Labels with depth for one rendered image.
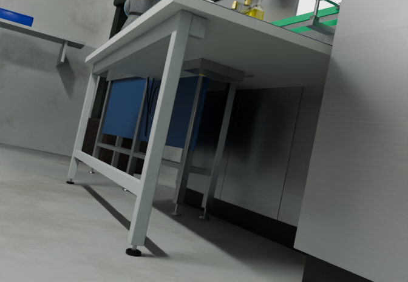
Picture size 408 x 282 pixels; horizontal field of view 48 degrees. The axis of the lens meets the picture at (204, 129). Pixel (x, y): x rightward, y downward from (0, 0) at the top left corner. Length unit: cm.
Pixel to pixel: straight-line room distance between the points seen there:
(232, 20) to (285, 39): 19
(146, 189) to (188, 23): 49
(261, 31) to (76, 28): 434
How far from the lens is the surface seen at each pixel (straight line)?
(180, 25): 135
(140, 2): 207
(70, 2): 567
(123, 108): 334
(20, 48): 552
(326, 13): 185
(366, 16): 142
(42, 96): 548
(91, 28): 564
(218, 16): 136
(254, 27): 140
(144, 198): 131
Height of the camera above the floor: 31
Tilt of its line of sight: 3 degrees up
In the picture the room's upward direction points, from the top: 12 degrees clockwise
